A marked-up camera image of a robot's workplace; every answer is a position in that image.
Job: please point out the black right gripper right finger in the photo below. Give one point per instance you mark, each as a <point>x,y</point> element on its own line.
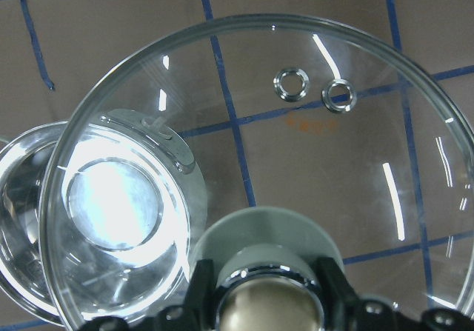
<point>346,310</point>

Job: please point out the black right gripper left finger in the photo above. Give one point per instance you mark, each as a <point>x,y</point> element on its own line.
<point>192,314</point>

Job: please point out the glass pot lid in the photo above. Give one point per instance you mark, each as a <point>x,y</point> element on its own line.
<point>314,140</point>

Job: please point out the pale green cooking pot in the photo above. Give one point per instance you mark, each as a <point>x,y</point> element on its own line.
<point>131,204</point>

